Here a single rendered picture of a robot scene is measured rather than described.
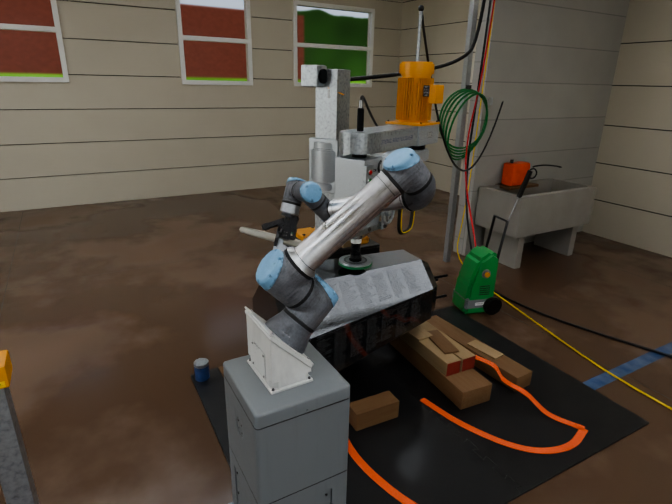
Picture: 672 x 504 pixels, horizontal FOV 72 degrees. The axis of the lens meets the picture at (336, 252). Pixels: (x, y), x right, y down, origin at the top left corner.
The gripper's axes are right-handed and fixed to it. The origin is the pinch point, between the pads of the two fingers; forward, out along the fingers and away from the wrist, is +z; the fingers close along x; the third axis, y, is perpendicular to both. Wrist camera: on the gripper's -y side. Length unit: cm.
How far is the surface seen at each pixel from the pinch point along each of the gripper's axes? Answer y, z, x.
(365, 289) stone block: 47, 12, 77
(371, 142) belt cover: 30, -73, 52
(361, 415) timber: 62, 83, 57
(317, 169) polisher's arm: -9, -62, 137
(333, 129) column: -4, -93, 129
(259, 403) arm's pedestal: 17, 51, -50
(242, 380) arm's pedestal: 7, 49, -37
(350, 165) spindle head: 21, -58, 57
